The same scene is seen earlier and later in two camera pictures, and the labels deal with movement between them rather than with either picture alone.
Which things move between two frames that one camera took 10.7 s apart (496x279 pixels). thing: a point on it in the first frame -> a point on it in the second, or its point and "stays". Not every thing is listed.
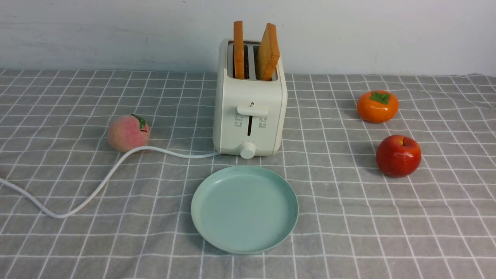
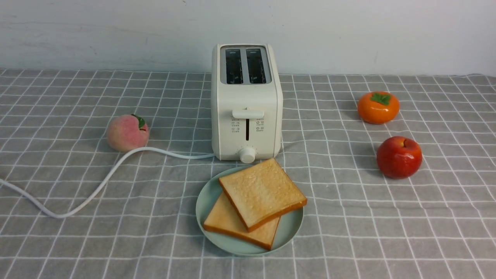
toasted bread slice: [238, 50] -> [223, 220]
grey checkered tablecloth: [354, 221] stays
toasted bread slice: [268, 53] -> [262, 193]
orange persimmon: [378, 106] stays
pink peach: [126, 133] stays
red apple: [398, 155] stays
